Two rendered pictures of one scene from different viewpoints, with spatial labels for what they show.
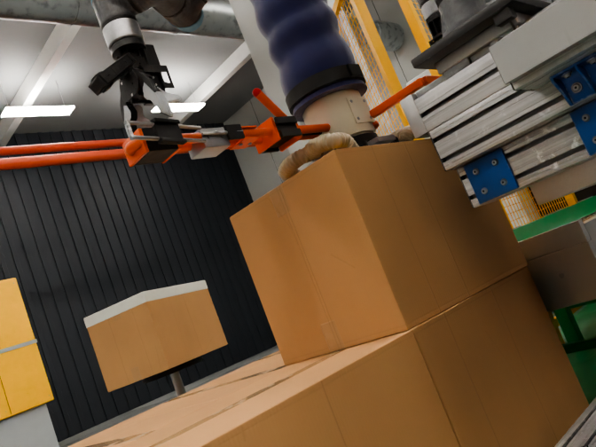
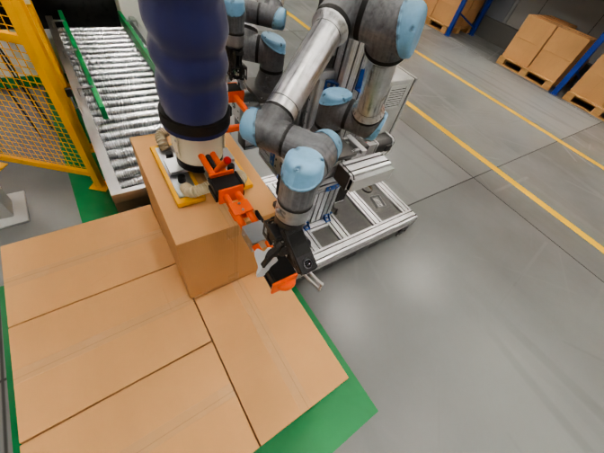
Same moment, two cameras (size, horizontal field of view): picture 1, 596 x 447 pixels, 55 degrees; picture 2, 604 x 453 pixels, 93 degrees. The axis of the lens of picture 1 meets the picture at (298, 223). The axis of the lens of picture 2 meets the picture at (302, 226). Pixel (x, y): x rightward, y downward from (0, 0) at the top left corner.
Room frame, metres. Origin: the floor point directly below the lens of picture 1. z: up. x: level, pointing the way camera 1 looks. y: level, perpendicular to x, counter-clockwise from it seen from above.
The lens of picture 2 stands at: (1.07, 0.61, 1.75)
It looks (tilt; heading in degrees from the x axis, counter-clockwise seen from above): 50 degrees down; 271
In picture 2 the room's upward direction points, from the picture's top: 16 degrees clockwise
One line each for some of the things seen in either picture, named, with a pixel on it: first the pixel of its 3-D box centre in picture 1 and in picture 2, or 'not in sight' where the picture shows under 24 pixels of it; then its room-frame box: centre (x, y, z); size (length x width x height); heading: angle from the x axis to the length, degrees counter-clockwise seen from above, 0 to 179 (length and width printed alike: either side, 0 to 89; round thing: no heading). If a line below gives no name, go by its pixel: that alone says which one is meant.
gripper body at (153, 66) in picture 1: (140, 73); (286, 228); (1.12, 0.19, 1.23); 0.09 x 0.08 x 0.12; 136
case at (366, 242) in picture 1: (383, 242); (207, 205); (1.53, -0.19, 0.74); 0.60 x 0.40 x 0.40; 136
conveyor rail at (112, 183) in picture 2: not in sight; (78, 93); (2.87, -1.01, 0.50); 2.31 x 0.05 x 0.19; 137
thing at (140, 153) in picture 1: (152, 146); (277, 271); (1.11, 0.22, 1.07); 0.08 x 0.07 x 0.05; 136
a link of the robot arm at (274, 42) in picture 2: not in sight; (270, 50); (1.47, -0.83, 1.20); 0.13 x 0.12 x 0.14; 10
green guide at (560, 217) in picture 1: (557, 219); (73, 56); (3.09, -1.29, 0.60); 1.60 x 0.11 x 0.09; 137
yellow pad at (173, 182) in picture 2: not in sight; (175, 169); (1.61, -0.14, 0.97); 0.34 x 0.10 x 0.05; 136
